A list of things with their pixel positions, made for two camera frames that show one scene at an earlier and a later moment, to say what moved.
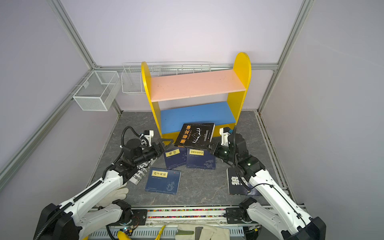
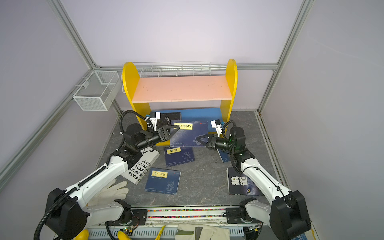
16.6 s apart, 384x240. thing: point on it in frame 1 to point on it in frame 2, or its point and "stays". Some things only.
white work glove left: [120, 193] stays
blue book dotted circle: [175, 157] stays
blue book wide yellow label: [201, 158] to [186, 135]
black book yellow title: [195, 135] to [166, 117]
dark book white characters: [236, 186] stays
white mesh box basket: [98, 91] stays
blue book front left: [163, 181] stays
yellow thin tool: [158, 237] stays
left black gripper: [158, 152] to [163, 134]
